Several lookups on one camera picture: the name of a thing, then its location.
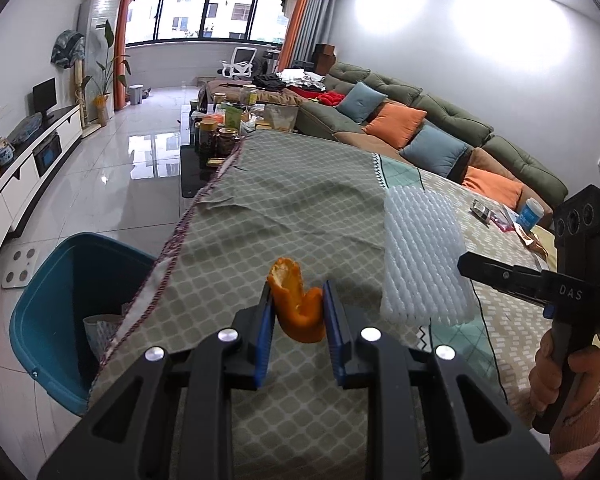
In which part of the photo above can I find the orange peel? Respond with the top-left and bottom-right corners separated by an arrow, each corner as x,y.
266,257 -> 326,344

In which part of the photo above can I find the white foam fruit net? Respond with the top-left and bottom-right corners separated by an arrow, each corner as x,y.
380,186 -> 478,325

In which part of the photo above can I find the pink sleeve right forearm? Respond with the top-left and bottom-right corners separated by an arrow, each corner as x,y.
550,385 -> 600,479

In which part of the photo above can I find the teal trash bin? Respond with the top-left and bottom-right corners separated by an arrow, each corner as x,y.
9,232 -> 155,416

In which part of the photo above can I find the small white trash can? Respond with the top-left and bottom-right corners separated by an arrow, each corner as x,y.
128,84 -> 144,105

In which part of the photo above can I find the blue white paper cup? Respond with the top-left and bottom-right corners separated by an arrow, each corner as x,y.
516,197 -> 545,232

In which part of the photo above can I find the patterned tablecloth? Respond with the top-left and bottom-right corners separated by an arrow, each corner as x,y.
86,129 -> 562,480

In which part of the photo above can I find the orange cushion near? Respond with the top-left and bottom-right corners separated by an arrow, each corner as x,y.
462,166 -> 524,209

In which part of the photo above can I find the orange cushion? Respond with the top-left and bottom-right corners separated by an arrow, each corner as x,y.
462,166 -> 524,209
363,101 -> 427,150

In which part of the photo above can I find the black glass coffee table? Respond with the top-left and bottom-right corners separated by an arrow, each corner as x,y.
180,84 -> 302,198

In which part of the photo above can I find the blue cushion near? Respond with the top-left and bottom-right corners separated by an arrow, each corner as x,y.
399,122 -> 474,183

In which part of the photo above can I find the blue cushion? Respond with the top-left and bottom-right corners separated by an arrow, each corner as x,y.
399,122 -> 474,183
336,81 -> 388,124

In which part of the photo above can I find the green brown sectional sofa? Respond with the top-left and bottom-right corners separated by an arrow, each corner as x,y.
290,62 -> 568,228

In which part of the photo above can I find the orange cushion far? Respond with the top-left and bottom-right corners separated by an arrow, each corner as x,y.
363,101 -> 427,150

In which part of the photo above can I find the red cloth on sofa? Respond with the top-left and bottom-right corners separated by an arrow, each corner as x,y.
288,86 -> 346,107

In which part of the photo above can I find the blue cushion far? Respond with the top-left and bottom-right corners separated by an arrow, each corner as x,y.
336,81 -> 388,124

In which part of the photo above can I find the white bathroom scale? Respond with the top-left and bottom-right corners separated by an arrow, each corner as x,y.
1,244 -> 40,289

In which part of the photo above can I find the white office chair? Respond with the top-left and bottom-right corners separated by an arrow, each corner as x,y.
219,47 -> 258,79

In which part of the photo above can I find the tall green potted plant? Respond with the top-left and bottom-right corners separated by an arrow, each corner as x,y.
81,20 -> 131,127

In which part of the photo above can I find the white black TV cabinet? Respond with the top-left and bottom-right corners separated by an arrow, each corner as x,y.
0,105 -> 83,250

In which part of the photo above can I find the orange grey curtain right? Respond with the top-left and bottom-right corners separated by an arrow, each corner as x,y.
278,0 -> 336,70

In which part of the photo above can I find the small black monitor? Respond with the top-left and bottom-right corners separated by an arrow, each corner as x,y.
32,78 -> 57,119

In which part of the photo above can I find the large window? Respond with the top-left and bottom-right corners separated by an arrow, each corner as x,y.
125,0 -> 289,46

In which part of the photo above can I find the white floor air conditioner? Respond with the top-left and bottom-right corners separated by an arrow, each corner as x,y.
78,0 -> 121,122

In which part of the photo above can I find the orange curtain left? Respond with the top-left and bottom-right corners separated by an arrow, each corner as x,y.
114,0 -> 131,112

